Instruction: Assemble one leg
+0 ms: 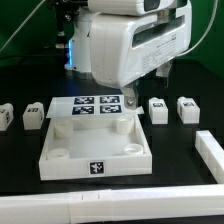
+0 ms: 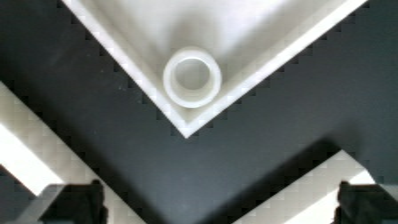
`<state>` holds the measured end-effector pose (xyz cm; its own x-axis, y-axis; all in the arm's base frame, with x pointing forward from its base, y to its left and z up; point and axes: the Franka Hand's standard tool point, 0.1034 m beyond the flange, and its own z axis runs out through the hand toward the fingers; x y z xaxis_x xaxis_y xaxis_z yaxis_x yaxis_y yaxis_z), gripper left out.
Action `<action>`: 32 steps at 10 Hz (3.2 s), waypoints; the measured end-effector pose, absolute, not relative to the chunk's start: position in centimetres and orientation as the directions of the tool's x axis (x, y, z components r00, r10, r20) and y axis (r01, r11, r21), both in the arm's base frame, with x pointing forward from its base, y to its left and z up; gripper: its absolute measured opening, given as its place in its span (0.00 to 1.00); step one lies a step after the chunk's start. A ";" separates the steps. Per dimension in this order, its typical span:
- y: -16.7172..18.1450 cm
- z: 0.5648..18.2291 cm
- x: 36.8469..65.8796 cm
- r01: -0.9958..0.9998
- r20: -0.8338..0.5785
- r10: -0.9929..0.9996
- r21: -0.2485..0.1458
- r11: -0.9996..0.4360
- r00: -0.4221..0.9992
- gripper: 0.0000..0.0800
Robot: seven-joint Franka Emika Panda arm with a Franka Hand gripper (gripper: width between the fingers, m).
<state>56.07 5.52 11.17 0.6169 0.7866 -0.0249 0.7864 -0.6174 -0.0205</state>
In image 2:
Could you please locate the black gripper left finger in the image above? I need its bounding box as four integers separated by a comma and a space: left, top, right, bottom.
40, 180, 109, 224

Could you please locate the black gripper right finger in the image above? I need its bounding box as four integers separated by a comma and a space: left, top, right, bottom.
333, 181, 398, 224

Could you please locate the white square tabletop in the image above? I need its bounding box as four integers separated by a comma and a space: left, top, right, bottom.
61, 0, 369, 136

